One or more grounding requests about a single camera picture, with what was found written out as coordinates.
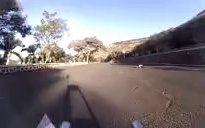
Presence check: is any broad spreading tree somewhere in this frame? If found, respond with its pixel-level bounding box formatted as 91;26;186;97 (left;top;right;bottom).
67;36;108;64

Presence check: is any dark asphalt road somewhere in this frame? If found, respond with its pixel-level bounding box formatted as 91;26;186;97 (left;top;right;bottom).
0;62;205;128

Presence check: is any low bushy tree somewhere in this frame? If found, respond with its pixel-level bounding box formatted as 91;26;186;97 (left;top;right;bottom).
39;42;68;64

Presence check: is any tall pale-leaved tree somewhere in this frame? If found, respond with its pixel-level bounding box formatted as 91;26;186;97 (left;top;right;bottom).
33;9;70;64

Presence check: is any robot's own part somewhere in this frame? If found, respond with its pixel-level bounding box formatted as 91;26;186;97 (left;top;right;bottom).
132;119;145;128
59;120;72;128

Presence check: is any low stone kerb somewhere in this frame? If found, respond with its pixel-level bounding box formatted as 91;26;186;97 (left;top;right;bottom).
0;63;56;76

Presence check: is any brushy hillside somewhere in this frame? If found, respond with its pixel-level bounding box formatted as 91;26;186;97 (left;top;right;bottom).
104;7;205;63

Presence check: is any large dark tree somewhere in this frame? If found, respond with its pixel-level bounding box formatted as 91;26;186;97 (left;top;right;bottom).
0;0;33;66

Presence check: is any long retaining wall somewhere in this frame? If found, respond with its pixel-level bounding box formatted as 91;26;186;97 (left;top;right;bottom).
114;44;205;67

